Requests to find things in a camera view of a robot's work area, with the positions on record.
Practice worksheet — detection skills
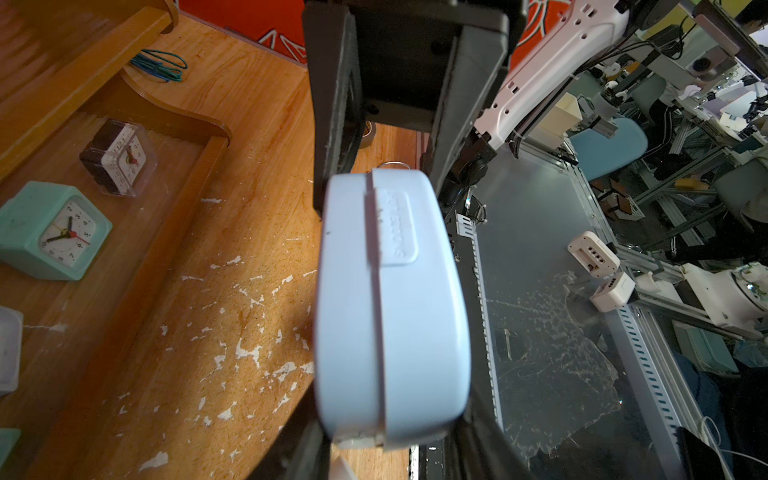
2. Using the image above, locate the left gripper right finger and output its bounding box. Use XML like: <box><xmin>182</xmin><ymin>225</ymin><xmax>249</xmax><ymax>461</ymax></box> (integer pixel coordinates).
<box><xmin>446</xmin><ymin>389</ymin><xmax>534</xmax><ymax>480</ymax></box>

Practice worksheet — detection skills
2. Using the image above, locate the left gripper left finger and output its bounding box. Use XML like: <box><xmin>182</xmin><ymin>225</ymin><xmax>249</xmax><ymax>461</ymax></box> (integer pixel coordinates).
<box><xmin>248</xmin><ymin>417</ymin><xmax>330</xmax><ymax>480</ymax></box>

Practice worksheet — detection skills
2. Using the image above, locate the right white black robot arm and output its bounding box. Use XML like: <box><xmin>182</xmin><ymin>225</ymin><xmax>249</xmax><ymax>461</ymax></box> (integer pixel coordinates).
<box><xmin>302</xmin><ymin>1</ymin><xmax>643</xmax><ymax>213</ymax></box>

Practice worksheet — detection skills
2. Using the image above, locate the tape roll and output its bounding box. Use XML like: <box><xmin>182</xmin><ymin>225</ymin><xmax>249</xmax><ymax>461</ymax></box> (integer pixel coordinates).
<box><xmin>359</xmin><ymin>121</ymin><xmax>376</xmax><ymax>150</ymax></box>

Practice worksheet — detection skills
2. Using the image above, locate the blue rounded alarm clock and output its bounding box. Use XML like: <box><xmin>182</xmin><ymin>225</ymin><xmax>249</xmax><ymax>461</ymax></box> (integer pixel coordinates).
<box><xmin>313</xmin><ymin>169</ymin><xmax>450</xmax><ymax>450</ymax></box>

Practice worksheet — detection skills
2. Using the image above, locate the teal square alarm clock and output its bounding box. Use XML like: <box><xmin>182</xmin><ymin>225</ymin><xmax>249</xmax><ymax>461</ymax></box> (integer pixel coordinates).
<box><xmin>0</xmin><ymin>428</ymin><xmax>21</xmax><ymax>468</ymax></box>
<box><xmin>1</xmin><ymin>181</ymin><xmax>112</xmax><ymax>281</ymax></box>

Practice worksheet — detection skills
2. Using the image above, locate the wooden two-tier shelf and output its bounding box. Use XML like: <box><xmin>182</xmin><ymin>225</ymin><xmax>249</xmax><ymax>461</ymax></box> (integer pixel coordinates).
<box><xmin>1</xmin><ymin>1</ymin><xmax>231</xmax><ymax>479</ymax></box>

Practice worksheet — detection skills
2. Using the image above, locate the lilac square alarm clock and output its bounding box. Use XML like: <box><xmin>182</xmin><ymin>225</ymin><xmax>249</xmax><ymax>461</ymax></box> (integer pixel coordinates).
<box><xmin>0</xmin><ymin>306</ymin><xmax>23</xmax><ymax>396</ymax></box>

